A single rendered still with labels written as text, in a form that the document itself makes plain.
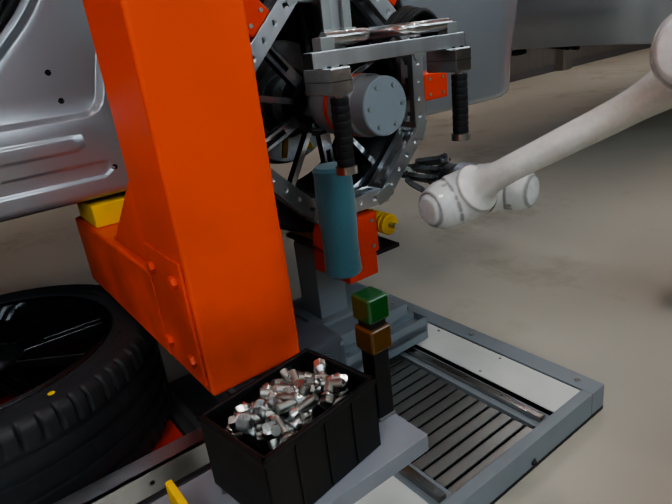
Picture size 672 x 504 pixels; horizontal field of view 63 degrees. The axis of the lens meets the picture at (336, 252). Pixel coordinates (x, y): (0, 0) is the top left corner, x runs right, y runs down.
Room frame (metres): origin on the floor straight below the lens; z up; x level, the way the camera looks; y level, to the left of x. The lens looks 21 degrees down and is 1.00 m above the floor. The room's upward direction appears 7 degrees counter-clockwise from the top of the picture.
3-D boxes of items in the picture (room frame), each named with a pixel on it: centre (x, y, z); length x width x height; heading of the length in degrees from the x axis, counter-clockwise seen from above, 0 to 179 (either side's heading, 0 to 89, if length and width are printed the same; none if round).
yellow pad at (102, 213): (1.22, 0.48, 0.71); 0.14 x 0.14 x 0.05; 35
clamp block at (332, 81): (1.09, -0.02, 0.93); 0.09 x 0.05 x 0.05; 35
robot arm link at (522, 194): (1.21, -0.39, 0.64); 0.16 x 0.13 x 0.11; 35
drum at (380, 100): (1.30, -0.09, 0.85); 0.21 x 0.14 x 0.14; 35
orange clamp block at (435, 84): (1.54, -0.30, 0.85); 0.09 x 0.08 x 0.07; 125
